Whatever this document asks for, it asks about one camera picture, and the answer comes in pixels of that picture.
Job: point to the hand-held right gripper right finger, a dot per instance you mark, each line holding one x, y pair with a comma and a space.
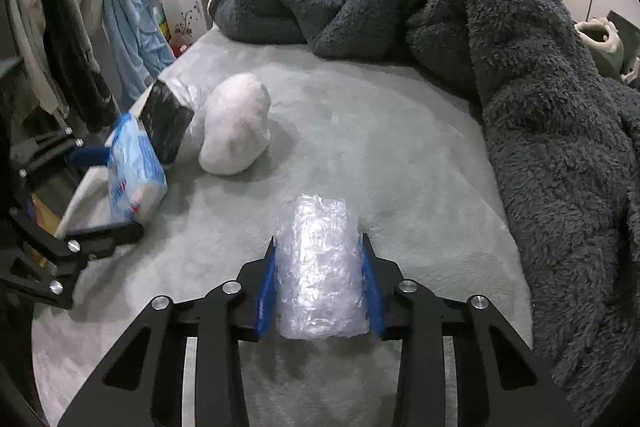
372, 302

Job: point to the bed with grey headboard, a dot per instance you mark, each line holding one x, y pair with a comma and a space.
350, 147

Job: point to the blue tissue pack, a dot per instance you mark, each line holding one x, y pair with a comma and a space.
135, 177

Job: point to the clear bubble wrap bundle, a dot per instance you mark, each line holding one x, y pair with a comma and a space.
320, 267

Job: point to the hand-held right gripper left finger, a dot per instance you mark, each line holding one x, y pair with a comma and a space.
266, 302

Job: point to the white fluffy sock ball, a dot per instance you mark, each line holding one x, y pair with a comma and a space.
235, 127

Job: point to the clothes on hanging rack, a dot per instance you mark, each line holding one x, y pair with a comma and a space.
37, 32

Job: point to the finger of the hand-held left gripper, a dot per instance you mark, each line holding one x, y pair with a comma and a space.
100, 242
87, 158

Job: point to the dark grey fleece blanket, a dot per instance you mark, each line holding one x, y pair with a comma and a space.
525, 82

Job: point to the black hanging garment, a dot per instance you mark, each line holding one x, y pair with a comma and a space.
82, 72

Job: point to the black plastic-wrapped box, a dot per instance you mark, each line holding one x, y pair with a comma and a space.
162, 122

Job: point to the small red object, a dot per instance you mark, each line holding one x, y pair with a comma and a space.
179, 48

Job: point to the light blue robe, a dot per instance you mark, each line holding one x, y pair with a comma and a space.
132, 7

